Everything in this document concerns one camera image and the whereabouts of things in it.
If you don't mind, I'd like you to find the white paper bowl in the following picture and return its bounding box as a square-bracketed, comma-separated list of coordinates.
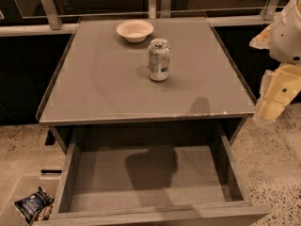
[117, 20, 153, 43]

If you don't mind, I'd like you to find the silver soda can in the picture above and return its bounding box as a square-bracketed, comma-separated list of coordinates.
[149, 38, 170, 82]

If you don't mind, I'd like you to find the middle metal rail bracket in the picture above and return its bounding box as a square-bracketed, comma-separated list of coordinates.
[148, 0, 172, 19]

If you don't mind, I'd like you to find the grey top drawer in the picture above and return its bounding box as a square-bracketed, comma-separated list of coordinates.
[35, 124, 269, 226]

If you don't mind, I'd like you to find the dark blue snack bag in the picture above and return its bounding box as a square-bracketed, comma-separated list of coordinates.
[13, 186, 55, 224]

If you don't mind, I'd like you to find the left metal rail bracket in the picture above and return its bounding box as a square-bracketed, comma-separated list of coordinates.
[40, 0, 62, 30]

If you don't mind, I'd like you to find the grey drawer cabinet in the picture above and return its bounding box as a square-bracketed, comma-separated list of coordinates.
[38, 17, 255, 148]

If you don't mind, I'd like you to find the metal rail bracket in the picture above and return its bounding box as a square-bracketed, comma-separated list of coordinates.
[40, 0, 62, 30]
[260, 0, 279, 21]
[148, 0, 172, 19]

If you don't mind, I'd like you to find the right metal rail bracket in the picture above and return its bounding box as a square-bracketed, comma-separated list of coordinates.
[260, 0, 279, 21]

